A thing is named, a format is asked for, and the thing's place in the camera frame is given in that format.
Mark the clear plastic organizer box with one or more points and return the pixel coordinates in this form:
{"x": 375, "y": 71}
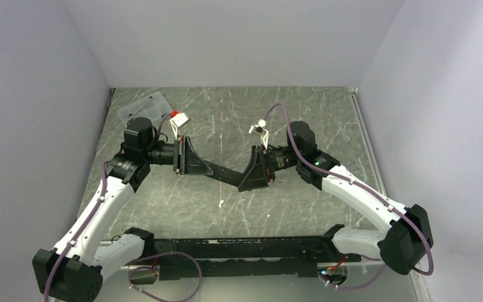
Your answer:
{"x": 153, "y": 106}

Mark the aluminium side rail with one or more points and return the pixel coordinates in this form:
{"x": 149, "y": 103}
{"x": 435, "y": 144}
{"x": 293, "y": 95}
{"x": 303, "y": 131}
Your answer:
{"x": 352, "y": 95}

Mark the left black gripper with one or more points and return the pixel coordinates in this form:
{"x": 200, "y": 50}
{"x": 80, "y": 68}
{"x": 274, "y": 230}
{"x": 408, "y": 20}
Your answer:
{"x": 189, "y": 162}

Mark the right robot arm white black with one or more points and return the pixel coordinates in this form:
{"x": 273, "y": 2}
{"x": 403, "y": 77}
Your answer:
{"x": 402, "y": 238}

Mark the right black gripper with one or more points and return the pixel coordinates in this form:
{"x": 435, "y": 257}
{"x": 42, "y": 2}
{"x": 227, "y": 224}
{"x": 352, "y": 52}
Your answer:
{"x": 260, "y": 172}

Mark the black remote control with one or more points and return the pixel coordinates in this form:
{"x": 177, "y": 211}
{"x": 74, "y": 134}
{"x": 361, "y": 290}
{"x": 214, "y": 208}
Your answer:
{"x": 225, "y": 175}

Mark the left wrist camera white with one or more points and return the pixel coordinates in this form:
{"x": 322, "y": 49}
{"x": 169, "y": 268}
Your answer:
{"x": 177, "y": 121}

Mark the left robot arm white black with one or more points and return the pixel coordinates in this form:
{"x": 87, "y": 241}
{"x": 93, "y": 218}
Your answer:
{"x": 77, "y": 265}

